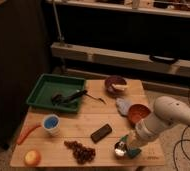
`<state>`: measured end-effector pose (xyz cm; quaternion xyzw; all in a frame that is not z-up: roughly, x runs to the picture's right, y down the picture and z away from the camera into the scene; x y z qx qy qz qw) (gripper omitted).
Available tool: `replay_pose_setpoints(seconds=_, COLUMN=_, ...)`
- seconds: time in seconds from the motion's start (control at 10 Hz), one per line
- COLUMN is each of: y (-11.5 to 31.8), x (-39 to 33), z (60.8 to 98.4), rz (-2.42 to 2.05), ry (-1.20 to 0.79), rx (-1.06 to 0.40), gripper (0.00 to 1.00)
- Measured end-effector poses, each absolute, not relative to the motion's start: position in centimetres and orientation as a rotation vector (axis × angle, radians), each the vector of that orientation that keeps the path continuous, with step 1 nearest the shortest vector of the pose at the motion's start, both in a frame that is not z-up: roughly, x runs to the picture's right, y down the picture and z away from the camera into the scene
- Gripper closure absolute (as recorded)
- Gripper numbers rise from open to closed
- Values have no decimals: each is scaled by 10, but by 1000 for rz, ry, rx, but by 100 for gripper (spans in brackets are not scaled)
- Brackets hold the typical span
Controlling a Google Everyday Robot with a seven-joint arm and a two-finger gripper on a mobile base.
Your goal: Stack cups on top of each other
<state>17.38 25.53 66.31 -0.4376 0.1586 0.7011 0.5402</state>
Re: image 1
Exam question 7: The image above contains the black handled brush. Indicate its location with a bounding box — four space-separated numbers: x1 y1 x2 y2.
51 90 87 105

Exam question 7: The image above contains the white plastic cup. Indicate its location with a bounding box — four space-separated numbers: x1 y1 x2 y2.
42 114 60 136

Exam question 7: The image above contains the metal pole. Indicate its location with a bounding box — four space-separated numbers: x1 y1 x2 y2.
52 0 64 44

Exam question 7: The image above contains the bunch of dark grapes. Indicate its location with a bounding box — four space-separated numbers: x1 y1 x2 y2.
64 141 96 164

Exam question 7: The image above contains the purple bowl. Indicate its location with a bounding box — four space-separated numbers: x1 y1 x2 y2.
105 75 128 94

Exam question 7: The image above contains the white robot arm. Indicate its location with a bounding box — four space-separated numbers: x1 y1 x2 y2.
126 96 190 149

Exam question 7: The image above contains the orange carrot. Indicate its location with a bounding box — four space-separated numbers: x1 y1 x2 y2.
16 124 40 145

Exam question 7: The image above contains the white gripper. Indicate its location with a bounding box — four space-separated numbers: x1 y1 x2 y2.
126 130 147 149

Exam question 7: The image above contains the yellow red apple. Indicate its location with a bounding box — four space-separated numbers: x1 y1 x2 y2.
24 150 41 166

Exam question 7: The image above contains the green plastic tray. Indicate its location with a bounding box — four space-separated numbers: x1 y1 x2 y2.
26 74 86 113

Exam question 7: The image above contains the orange red bowl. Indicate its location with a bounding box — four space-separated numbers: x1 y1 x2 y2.
127 104 151 126

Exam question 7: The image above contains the wooden shelf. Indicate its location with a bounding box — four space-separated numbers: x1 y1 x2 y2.
46 0 190 18

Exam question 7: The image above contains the dark brown rectangular block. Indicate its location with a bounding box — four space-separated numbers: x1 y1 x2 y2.
91 124 112 143

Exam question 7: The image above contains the blue plastic cup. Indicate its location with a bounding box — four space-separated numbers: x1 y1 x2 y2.
43 116 58 129

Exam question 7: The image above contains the green sponge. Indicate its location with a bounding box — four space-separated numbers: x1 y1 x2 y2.
121 135 141 159

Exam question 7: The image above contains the grey crumpled cloth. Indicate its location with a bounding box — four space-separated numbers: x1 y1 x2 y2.
116 98 132 116

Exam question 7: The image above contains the small metal cup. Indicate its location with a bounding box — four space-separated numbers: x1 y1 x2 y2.
114 141 126 157

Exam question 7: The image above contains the wooden beam rail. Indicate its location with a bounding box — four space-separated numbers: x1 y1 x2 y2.
51 42 190 79

